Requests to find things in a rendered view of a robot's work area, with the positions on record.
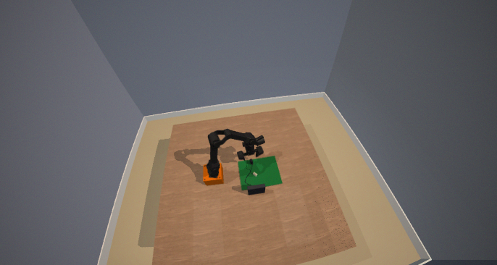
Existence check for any green circuit board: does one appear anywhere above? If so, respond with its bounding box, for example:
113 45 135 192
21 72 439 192
238 156 282 190

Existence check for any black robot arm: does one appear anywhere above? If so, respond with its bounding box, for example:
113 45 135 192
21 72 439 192
206 129 265 178

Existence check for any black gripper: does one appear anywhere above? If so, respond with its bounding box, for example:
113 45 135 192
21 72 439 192
237 146 264 160

